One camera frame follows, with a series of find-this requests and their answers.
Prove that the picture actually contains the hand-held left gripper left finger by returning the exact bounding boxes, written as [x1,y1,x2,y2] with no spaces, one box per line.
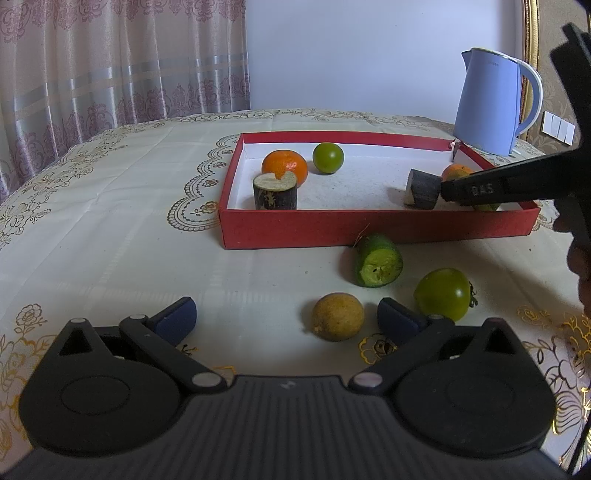
[44,296,228,396]

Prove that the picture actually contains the blue electric kettle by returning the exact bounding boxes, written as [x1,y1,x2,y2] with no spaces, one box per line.
[452,48,544,157]

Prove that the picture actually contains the small orange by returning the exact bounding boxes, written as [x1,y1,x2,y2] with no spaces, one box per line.
[441,164,475,182]

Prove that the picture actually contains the large orange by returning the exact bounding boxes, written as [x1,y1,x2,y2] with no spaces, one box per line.
[262,150,309,188]

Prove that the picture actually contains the red cardboard box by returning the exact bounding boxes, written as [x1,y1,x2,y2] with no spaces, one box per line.
[218,131,541,250]

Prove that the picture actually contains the large dark sugarcane piece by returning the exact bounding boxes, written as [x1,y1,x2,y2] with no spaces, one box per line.
[252,172,299,210]

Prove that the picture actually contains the golden frame trim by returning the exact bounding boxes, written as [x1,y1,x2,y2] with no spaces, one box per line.
[519,0,541,139]

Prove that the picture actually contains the patterned pink curtain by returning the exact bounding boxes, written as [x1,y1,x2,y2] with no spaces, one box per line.
[0,0,251,206]

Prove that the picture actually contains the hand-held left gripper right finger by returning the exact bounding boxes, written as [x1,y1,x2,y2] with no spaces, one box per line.
[348,298,533,396]

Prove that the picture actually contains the green tomato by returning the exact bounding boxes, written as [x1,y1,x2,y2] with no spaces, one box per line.
[312,142,345,175]
[414,268,479,323]

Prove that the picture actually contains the cut green cucumber piece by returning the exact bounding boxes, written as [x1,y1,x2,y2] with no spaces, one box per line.
[355,233,404,288]

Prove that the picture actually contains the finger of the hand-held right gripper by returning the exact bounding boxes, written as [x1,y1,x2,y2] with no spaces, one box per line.
[440,154,562,206]

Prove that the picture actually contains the small dark sugarcane piece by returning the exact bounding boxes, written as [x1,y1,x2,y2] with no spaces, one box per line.
[403,168,443,208]

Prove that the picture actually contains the white embroidered tablecloth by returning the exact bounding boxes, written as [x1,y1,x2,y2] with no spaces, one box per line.
[0,108,591,472]

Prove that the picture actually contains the white wall switch panel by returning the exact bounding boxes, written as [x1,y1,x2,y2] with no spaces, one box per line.
[541,111,576,144]

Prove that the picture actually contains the round brown fruit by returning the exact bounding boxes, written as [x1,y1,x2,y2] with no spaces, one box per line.
[312,292,365,343]

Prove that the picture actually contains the person's right hand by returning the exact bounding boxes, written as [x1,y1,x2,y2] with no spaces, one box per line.
[567,234,591,306]

